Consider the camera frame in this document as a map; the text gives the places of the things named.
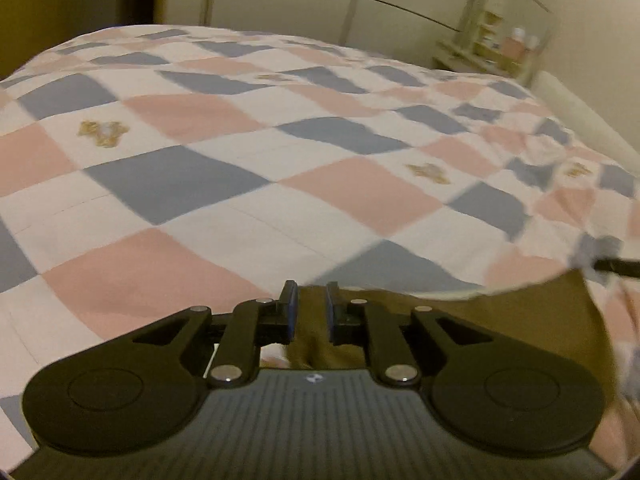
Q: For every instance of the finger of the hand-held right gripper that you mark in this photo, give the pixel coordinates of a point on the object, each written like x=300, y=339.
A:
x=617, y=266

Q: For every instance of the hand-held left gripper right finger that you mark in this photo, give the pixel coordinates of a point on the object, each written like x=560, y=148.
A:
x=330, y=312

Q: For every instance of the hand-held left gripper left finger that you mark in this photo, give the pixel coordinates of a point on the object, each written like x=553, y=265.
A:
x=291, y=310

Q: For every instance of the olive brown garment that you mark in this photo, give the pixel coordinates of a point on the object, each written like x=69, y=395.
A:
x=525, y=320

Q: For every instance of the checkered bear print quilt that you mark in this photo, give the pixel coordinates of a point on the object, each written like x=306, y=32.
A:
x=200, y=185

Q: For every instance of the pink bottle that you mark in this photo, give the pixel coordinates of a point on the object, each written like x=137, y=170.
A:
x=513, y=45

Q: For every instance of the white nightstand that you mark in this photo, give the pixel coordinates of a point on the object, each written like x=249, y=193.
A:
x=475, y=60

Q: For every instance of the white panelled wardrobe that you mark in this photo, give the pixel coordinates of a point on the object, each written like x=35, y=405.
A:
x=300, y=5

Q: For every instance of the yellow wooden door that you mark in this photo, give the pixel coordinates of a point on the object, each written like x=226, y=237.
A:
x=50, y=10

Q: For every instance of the cream padded bed frame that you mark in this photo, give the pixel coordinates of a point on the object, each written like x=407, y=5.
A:
x=585, y=110

